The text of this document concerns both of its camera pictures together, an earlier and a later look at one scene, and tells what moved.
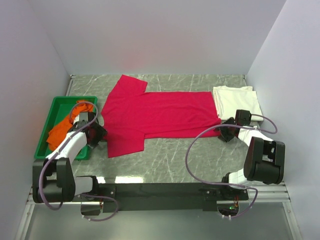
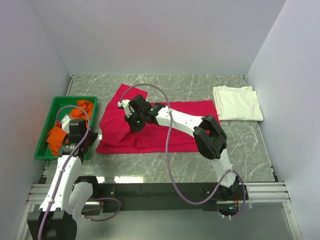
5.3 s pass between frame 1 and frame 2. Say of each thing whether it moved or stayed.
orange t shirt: stayed
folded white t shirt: stayed
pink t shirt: moved
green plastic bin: stayed
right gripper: moved
